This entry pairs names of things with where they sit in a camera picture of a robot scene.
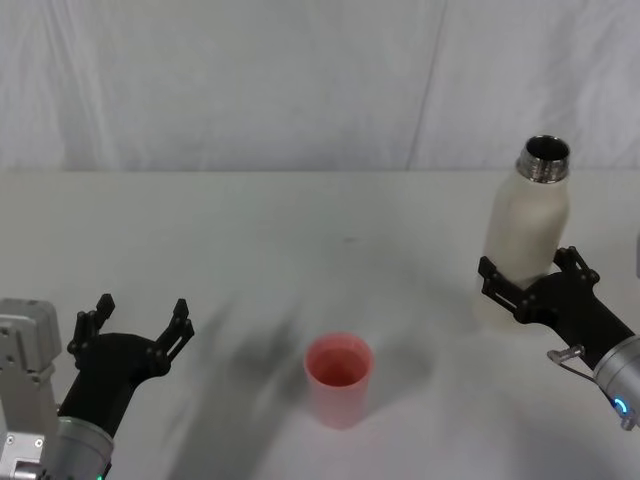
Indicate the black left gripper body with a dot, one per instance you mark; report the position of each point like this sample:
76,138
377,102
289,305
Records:
110,370

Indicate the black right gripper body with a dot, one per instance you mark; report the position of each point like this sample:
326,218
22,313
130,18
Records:
575,310

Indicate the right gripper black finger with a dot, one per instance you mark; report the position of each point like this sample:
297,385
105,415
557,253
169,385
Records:
575,265
500,287

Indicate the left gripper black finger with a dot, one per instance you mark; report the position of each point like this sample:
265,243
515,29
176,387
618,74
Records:
87,325
176,337

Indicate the cream vacuum bottle steel neck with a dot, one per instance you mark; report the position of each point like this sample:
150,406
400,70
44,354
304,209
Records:
525,230

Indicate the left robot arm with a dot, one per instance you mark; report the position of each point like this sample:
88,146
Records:
30,400

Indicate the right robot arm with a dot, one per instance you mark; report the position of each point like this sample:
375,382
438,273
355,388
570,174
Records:
622,375

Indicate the white table cloth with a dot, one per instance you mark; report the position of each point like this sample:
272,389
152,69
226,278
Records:
250,240

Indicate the pink cup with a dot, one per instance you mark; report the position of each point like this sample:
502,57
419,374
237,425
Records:
340,380

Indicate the white curtain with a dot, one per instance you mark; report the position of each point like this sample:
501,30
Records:
300,80

